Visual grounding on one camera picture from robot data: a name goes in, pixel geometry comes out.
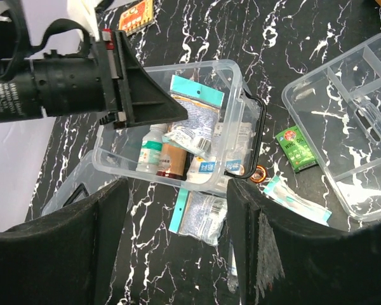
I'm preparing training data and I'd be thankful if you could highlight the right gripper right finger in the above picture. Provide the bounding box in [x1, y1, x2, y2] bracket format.
[227, 179, 381, 304]

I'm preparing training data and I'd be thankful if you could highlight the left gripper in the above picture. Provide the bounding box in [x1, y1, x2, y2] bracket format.
[31, 29, 188, 129]

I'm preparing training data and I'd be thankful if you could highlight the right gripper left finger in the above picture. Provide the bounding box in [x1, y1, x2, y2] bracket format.
[0, 179, 129, 304]

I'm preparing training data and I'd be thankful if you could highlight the white green small bottle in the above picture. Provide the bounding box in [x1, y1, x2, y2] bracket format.
[136, 124, 168, 174]

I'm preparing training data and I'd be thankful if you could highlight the clear bag teal header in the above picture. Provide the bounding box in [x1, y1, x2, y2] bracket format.
[163, 75, 224, 159]

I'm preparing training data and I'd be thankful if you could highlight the brown orange medicine bottle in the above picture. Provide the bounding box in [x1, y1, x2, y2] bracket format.
[156, 137, 187, 180]

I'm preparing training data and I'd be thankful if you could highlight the white swab packet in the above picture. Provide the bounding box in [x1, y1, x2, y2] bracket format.
[264, 176, 332, 227]

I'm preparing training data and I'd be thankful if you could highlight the clear bag with tubing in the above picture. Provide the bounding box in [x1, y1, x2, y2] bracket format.
[169, 189, 227, 247]

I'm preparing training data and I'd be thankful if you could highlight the clear first aid box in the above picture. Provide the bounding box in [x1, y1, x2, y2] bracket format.
[92, 60, 266, 196]

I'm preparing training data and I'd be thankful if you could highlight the clear tray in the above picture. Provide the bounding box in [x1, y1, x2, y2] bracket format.
[282, 33, 381, 222]

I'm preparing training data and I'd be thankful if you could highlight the white blue gauze packet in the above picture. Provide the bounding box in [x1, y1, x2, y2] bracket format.
[186, 123, 252, 184]

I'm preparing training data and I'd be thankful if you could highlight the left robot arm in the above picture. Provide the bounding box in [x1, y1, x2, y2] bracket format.
[0, 1, 188, 129]

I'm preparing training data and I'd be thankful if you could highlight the clear box lid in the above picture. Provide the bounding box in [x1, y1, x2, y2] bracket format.
[41, 151, 119, 216]

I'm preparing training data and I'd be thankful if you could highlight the orange pill blister pack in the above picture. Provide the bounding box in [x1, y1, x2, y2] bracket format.
[117, 0, 154, 36]

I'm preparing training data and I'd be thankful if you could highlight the red tape roll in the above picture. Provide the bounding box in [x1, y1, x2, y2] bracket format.
[250, 165, 267, 184]

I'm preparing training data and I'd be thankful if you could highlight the green small box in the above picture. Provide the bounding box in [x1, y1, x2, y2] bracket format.
[276, 126, 318, 173]

